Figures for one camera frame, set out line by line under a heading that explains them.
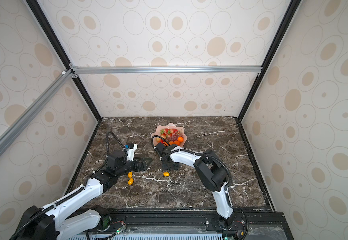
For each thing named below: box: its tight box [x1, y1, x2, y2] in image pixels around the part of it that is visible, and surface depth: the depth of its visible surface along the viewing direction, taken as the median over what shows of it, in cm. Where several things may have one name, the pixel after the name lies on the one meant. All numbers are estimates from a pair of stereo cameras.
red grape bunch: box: [166, 131, 184, 142], surface depth 105 cm
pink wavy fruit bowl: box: [151, 122, 188, 147], surface depth 107 cm
